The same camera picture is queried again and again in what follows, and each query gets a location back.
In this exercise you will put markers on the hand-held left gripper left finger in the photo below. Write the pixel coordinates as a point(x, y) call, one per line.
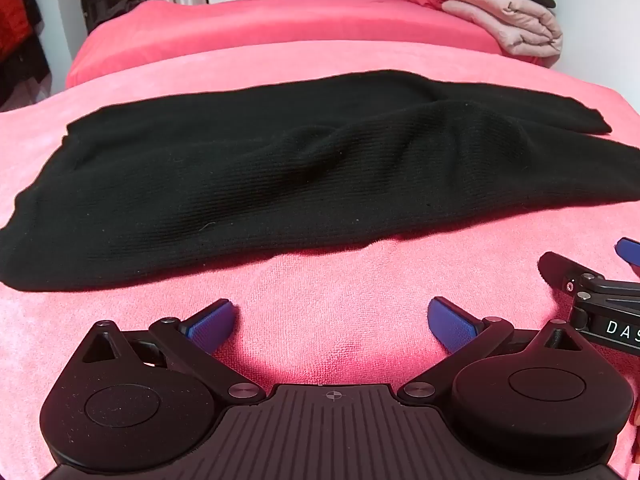
point(212, 322)

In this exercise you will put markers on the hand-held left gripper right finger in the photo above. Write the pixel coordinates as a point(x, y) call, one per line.
point(450, 325)

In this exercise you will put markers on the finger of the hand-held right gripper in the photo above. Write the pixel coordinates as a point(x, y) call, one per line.
point(565, 270)
point(630, 251)

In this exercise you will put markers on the pink blanket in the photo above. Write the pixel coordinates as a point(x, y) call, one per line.
point(320, 300)

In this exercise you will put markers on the folded pink quilt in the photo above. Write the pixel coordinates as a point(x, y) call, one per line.
point(510, 20)

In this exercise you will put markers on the red bed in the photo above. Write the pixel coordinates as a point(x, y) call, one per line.
point(280, 25)

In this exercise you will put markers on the black hanging clothes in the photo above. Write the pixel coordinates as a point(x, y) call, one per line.
point(27, 70)

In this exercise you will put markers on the red hanging jacket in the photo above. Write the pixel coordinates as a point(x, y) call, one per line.
point(10, 20)

